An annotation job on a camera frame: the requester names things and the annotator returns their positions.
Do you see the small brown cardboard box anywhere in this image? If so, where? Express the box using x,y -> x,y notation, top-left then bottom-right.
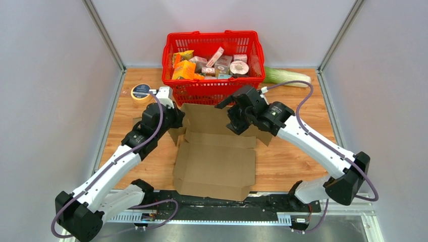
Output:
133,117 -> 142,127

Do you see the large cardboard sheet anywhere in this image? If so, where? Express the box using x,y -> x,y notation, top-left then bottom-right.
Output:
168,103 -> 272,201

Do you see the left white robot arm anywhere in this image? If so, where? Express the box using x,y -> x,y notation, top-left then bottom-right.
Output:
51,99 -> 185,241

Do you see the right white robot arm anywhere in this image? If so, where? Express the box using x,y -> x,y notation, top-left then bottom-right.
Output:
215,85 -> 370,211

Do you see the beige carton box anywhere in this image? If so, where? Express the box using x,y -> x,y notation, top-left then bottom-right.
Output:
214,55 -> 233,77

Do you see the small pink box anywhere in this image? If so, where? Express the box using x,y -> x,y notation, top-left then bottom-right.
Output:
233,54 -> 248,63

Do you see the grey white box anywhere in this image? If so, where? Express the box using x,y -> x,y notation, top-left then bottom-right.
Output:
189,56 -> 208,73

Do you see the orange snack box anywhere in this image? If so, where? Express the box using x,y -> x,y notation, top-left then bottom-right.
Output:
172,60 -> 196,80

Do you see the pink white long box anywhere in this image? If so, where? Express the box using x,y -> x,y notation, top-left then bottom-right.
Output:
205,46 -> 224,68

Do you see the green napa cabbage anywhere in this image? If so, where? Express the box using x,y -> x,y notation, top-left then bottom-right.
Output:
264,67 -> 311,88

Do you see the red plastic shopping basket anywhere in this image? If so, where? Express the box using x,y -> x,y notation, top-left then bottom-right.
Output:
162,30 -> 265,105

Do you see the yellow tape roll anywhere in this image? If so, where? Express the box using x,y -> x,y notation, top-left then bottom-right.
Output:
130,83 -> 152,104

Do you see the yellow snack bag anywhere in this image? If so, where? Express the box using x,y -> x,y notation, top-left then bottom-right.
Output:
172,50 -> 194,67

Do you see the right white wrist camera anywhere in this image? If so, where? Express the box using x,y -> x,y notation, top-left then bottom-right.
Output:
258,86 -> 269,104

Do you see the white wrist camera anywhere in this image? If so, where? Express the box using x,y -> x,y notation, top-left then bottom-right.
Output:
258,86 -> 269,104
149,86 -> 175,108

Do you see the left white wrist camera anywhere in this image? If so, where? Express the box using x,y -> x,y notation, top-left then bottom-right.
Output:
149,86 -> 175,108

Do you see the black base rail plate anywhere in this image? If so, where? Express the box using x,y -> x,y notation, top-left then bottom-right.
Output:
131,190 -> 322,226

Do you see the white slotted cable duct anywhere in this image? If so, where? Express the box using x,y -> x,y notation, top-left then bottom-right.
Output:
106,213 -> 292,226

